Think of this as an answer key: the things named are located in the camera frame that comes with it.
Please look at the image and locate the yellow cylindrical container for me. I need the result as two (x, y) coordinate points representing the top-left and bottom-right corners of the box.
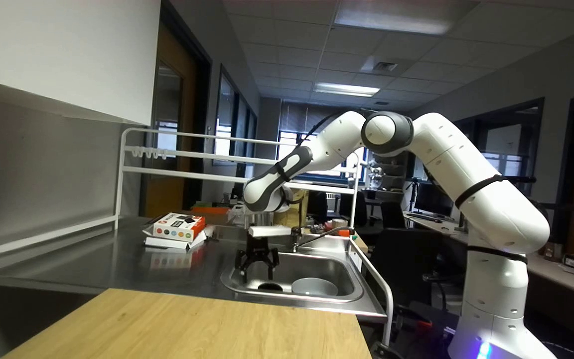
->
(273, 201), (309, 227)

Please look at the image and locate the sink faucet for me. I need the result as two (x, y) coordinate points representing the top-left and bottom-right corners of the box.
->
(291, 233), (327, 253)

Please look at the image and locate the stainless steel sink basin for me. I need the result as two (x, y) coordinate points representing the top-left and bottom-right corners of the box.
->
(223, 251), (365, 302)

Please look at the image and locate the white wire dish rack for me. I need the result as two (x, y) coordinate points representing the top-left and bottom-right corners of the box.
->
(114, 127), (365, 229)

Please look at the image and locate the orange box behind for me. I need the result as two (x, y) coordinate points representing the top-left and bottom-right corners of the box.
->
(192, 205), (229, 223)

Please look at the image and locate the white bowl in sink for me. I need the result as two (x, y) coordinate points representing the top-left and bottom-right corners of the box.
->
(291, 276), (337, 296)

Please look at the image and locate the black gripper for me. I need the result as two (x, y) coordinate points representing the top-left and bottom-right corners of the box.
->
(235, 237), (279, 278)

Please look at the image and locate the colourful white box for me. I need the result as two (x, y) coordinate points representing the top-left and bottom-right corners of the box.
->
(152, 213), (208, 241)

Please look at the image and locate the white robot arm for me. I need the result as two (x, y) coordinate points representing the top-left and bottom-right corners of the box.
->
(243, 109), (556, 359)

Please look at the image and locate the white flat box underneath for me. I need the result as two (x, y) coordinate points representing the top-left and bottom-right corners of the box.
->
(144, 225), (216, 251)

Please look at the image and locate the wooden board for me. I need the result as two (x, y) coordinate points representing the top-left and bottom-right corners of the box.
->
(2, 288), (371, 359)

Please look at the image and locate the white upper cabinet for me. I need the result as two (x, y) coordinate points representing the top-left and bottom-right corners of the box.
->
(0, 0), (162, 125)

